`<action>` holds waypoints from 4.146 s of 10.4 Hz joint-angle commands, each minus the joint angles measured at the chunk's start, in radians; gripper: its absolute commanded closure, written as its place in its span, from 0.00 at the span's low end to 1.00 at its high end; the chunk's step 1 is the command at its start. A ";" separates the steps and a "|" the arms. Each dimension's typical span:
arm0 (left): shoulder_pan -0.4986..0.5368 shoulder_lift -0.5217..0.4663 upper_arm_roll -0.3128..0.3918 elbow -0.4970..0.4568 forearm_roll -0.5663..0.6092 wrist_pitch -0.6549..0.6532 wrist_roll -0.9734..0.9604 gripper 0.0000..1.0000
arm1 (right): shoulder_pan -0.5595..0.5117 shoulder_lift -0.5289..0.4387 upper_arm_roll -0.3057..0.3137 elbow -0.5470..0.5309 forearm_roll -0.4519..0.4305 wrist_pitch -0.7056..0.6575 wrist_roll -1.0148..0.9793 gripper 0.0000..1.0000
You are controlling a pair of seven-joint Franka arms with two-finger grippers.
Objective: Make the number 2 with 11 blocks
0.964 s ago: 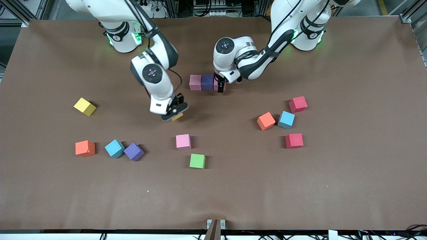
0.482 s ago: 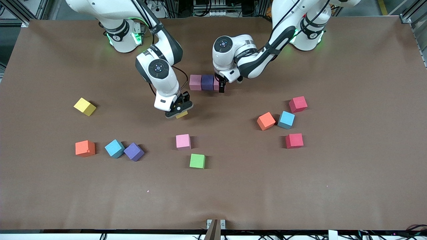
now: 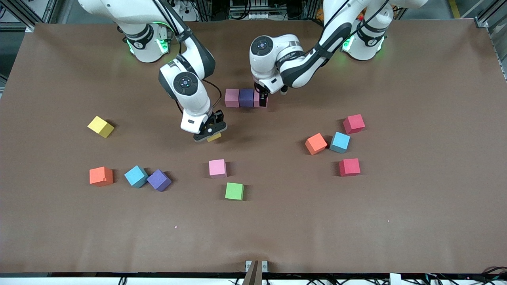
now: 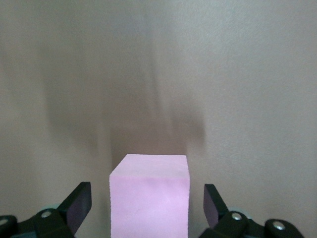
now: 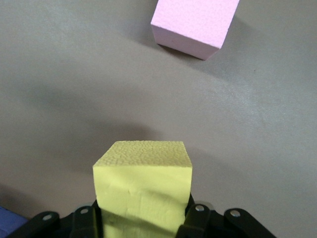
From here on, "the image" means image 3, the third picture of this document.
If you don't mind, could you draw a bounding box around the pink foam cube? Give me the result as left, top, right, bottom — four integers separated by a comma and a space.
253, 89, 269, 108
209, 159, 227, 179
225, 88, 240, 108

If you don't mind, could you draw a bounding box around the dark purple foam cube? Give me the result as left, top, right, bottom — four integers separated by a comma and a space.
239, 88, 255, 108

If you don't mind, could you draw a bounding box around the orange foam cube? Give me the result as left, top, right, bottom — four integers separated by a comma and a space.
89, 166, 114, 187
305, 133, 328, 156

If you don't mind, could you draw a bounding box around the red foam cube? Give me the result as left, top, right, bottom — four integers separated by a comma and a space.
339, 158, 361, 177
343, 114, 366, 135

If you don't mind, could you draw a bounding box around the green foam cube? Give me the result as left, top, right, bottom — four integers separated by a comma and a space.
225, 182, 244, 201

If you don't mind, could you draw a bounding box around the light blue foam cube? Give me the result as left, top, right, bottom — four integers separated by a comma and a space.
124, 165, 149, 188
330, 131, 351, 154

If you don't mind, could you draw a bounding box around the brown table cover sheet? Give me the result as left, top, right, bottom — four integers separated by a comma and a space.
0, 18, 507, 275

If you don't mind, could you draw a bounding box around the metal bracket with pole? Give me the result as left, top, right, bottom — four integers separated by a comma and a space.
245, 260, 269, 285

